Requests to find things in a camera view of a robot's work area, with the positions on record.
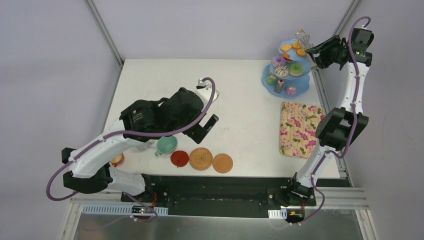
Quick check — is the rectangular yellow biscuit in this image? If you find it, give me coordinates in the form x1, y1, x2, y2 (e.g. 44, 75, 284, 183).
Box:
279, 43, 293, 53

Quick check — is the orange small mug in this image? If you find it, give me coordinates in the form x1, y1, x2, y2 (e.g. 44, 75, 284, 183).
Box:
109, 153, 125, 167

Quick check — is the red apple coaster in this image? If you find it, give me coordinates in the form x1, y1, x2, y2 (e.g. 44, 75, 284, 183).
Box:
170, 150, 190, 168

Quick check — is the white chocolate donut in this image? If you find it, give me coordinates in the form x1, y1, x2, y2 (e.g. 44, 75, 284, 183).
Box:
274, 65, 290, 78

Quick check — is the blue three-tier cake stand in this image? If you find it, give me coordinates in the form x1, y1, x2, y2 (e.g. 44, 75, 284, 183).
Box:
261, 29, 312, 99

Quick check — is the pink cupcake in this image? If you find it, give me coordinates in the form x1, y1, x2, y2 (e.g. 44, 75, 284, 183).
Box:
285, 85, 297, 96

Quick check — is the light blue mug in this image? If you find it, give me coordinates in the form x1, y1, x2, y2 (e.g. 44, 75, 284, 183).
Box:
136, 139, 155, 152

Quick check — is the floral serving tray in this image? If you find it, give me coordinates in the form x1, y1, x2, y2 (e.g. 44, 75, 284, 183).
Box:
279, 101, 325, 159

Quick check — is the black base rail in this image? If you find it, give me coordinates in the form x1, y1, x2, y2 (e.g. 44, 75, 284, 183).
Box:
82, 173, 352, 220

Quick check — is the chocolate slice cake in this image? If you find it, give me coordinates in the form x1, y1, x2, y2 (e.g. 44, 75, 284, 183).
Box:
274, 78, 286, 94

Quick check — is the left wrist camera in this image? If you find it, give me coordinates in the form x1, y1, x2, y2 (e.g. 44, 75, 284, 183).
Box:
194, 78, 220, 106

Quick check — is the woven rattan coaster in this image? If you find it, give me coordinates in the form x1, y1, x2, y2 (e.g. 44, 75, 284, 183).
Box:
189, 147, 213, 171

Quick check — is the green teacup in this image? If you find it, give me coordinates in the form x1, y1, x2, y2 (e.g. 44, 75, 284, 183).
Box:
154, 136, 178, 157

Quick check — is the orange round coaster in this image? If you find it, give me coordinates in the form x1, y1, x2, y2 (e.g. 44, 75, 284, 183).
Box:
212, 153, 234, 174

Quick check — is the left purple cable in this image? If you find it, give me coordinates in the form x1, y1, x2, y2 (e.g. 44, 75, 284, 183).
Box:
45, 77, 217, 202

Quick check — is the green frosted donut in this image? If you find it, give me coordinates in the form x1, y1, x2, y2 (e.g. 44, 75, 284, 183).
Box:
289, 63, 304, 77

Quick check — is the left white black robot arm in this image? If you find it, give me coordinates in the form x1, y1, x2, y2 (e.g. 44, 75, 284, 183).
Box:
61, 85, 219, 203

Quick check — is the purple sprinkled donut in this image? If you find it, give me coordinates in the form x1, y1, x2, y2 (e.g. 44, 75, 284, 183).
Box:
271, 55, 286, 68

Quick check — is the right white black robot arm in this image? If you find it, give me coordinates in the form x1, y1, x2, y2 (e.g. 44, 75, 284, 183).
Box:
283, 26, 374, 205

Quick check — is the round orange biscuit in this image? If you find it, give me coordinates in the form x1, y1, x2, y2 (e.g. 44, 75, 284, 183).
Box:
291, 41, 303, 50
295, 48, 307, 57

